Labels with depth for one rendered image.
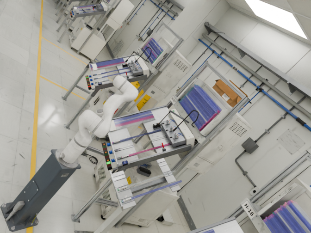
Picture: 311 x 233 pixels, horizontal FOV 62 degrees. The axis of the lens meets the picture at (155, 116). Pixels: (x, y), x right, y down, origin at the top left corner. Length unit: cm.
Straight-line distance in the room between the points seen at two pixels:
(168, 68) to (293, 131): 181
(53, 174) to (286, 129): 289
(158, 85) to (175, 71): 30
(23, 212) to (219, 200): 258
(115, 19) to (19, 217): 518
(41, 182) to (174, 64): 234
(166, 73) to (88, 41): 341
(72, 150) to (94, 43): 502
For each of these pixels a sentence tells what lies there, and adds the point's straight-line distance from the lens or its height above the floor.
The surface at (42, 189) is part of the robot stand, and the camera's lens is 216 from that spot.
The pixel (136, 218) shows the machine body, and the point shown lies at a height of 15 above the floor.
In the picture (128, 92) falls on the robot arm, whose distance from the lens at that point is 200.
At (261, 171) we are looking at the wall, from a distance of 375.
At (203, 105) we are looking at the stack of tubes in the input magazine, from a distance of 256.
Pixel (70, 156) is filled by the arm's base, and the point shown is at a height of 77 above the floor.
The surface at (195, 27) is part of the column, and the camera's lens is 561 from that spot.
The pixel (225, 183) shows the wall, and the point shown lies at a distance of 396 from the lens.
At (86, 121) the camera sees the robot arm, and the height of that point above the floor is 107.
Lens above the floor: 189
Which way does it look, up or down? 16 degrees down
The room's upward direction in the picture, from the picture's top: 42 degrees clockwise
